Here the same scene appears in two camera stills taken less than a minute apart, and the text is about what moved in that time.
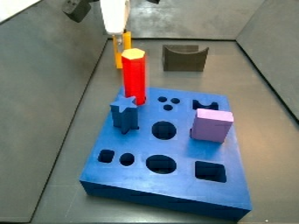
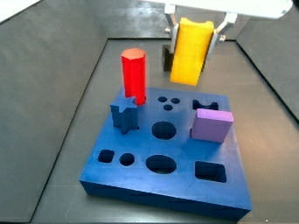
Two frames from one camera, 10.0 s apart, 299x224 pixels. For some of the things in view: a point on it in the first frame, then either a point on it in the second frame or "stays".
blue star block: x=125 y=111 stays
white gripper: x=116 y=11 → x=269 y=9
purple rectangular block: x=212 y=125 stays
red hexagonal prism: x=134 y=64 stays
